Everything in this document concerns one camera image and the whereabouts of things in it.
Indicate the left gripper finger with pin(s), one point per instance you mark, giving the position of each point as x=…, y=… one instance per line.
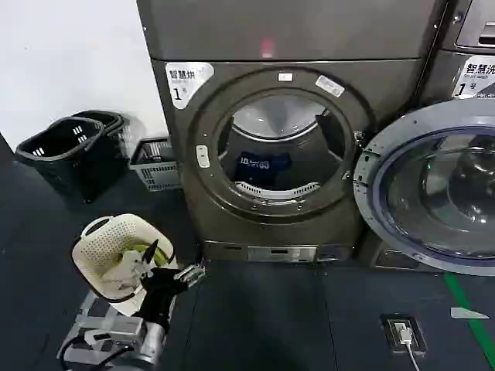
x=190, y=273
x=144, y=263

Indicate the grey washer with white label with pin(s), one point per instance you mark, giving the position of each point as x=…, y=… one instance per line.
x=444, y=73

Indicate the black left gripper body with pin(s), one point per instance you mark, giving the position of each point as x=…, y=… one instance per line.
x=158, y=293

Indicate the white floor sticker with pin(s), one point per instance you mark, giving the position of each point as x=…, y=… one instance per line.
x=468, y=313

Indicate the large black plastic basket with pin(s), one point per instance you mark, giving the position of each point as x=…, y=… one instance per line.
x=62, y=162

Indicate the yellow-green cloth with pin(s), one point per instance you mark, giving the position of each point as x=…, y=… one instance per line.
x=161, y=252

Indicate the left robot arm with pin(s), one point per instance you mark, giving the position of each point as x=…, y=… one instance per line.
x=127, y=332

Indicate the stacked grey dryer unit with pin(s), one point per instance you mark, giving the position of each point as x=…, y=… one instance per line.
x=294, y=27

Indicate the grey dryer with round opening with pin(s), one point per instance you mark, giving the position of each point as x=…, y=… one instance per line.
x=185, y=135

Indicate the white perforated laundry basket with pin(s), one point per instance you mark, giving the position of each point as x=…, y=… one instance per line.
x=100, y=239

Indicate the floor power socket box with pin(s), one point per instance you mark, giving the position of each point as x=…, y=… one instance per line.
x=404, y=334

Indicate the dark blue printed garment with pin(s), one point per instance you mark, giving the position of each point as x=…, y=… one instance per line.
x=263, y=164

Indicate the white cloth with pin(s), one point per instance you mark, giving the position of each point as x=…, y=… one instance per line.
x=116, y=279

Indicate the round glass dryer door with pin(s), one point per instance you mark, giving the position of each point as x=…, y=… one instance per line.
x=437, y=193

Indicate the grey slotted plastic crate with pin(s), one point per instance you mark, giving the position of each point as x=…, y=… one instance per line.
x=158, y=172

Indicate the green floor tape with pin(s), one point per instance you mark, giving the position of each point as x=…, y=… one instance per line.
x=464, y=301

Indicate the grey stacked washer unit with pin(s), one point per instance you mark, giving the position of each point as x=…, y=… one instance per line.
x=470, y=23

